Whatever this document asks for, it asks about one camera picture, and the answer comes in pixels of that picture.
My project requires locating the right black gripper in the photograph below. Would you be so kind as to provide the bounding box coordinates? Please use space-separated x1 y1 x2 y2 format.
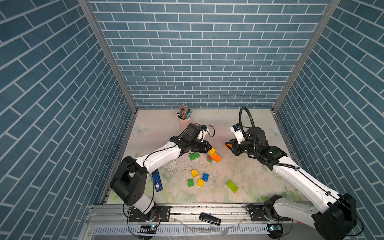
224 137 257 158

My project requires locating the yellow lego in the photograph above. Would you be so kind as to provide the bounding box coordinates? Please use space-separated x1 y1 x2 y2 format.
191 169 199 178
208 148 216 156
197 179 205 188

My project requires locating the long orange lego brick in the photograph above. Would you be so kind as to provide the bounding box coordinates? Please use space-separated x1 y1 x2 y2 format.
212 153 222 163

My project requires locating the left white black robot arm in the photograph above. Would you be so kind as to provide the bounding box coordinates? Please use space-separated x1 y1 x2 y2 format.
110 123 212 221

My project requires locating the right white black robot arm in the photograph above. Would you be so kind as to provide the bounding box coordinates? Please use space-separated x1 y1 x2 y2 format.
225 124 358 240

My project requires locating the long green lego left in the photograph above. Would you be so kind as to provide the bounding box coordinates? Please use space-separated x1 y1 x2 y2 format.
189 152 200 161

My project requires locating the small blue lego lower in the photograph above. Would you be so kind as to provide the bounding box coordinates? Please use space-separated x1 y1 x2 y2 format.
202 173 209 182

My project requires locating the small green lego bottom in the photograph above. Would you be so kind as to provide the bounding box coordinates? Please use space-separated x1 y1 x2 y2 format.
188 179 195 187

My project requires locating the yellow lego bottom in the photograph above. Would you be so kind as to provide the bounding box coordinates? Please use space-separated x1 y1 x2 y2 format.
197 179 205 188

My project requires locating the long lime lego brick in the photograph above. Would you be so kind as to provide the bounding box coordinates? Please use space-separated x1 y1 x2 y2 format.
226 180 239 194

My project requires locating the pink pen cup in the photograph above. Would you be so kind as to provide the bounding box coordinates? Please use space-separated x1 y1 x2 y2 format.
178 118 192 130

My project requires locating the blue black usb device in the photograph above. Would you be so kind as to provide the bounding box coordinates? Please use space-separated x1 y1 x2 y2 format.
152 169 163 192

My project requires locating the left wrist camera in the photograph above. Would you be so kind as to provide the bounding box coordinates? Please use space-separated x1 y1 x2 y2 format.
197 125 209 142

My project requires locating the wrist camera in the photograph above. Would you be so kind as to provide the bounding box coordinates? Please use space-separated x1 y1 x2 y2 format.
197 125 209 142
230 123 246 144

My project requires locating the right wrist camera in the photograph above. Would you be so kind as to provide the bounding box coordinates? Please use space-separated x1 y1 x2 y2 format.
230 123 246 144

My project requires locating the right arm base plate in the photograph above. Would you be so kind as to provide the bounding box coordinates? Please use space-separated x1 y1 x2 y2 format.
245 204 291 222

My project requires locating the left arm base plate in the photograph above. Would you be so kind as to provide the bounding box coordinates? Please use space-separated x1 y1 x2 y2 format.
129 205 171 223

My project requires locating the black remote on rail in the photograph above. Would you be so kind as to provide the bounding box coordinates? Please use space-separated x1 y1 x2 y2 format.
199 213 221 226

